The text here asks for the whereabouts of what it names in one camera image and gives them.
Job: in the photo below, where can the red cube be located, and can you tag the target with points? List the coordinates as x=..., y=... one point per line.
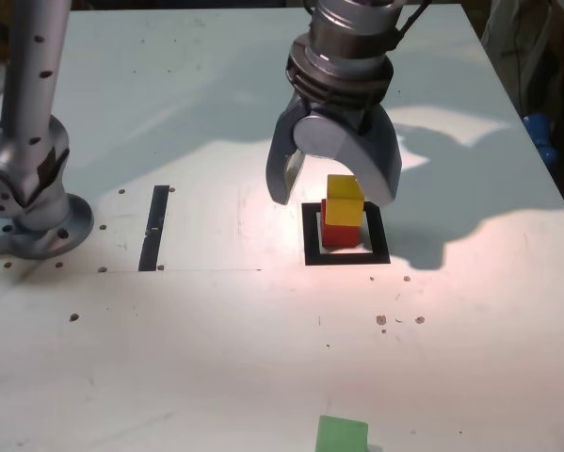
x=340, y=236

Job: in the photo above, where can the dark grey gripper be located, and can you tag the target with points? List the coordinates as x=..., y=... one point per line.
x=343, y=113

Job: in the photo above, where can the yellow cube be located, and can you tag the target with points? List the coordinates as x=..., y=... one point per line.
x=343, y=207

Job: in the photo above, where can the blue object beside table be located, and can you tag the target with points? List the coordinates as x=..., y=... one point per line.
x=538, y=129

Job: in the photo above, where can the green cube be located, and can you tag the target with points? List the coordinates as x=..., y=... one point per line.
x=340, y=435

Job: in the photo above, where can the black tape strip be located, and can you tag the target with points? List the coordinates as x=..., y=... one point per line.
x=152, y=235

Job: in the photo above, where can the pale object behind table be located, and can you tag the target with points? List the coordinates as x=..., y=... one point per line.
x=498, y=28

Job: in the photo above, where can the black tape square outline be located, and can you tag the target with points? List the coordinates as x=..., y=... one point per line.
x=310, y=245

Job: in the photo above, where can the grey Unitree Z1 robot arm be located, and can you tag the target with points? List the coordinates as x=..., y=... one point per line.
x=32, y=94

